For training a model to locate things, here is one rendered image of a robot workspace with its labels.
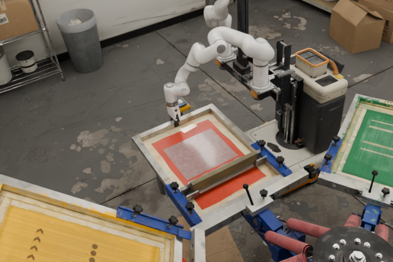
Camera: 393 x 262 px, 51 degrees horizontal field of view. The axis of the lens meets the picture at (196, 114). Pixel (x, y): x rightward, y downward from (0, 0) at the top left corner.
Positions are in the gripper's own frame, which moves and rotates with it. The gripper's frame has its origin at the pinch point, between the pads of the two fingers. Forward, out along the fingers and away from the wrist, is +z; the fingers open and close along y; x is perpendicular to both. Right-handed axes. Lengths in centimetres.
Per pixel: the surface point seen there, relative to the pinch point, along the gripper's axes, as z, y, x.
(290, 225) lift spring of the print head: -9, -106, -4
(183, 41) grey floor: 98, 255, -137
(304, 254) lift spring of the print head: -27, -129, 10
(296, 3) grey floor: 98, 253, -328
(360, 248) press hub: -33, -140, -5
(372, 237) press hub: -33, -139, -12
